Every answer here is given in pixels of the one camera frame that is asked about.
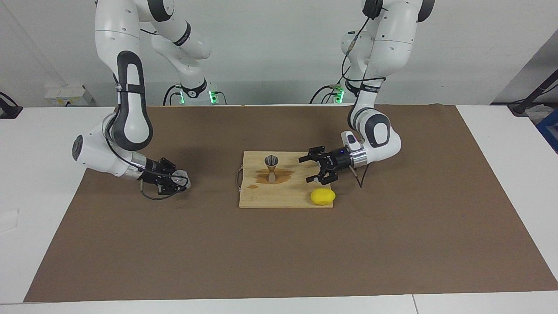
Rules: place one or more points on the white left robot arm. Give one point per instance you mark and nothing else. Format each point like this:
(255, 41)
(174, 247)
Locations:
(383, 52)

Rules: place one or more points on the yellow lemon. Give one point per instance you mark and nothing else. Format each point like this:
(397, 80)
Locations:
(322, 196)

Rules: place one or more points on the black clamp mount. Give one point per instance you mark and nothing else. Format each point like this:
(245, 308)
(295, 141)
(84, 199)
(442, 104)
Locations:
(8, 109)

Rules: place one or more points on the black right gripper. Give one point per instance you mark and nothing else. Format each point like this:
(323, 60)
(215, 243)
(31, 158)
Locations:
(157, 174)

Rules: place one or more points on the blue box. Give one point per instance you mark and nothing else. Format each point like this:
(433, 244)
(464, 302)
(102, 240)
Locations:
(550, 131)

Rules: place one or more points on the wooden cutting board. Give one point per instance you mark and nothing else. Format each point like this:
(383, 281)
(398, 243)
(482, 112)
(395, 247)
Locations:
(287, 194)

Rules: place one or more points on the steel double jigger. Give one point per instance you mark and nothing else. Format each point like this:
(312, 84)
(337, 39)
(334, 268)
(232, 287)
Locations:
(272, 168)

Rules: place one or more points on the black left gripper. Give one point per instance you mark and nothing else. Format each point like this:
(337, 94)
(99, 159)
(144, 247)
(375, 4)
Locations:
(338, 160)

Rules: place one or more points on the white paper scrap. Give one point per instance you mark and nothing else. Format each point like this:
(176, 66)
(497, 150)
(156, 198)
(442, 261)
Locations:
(8, 220)

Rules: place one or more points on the black stand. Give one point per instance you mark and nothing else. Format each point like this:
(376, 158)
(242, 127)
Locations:
(540, 89)

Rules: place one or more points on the brown table mat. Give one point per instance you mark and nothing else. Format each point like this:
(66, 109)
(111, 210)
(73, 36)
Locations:
(261, 253)

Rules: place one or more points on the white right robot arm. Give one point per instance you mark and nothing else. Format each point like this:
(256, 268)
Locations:
(126, 109)

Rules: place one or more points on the small clear glass cup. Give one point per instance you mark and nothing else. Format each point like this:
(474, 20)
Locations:
(182, 179)

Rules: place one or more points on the white wall socket box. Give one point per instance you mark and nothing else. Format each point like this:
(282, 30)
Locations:
(65, 95)

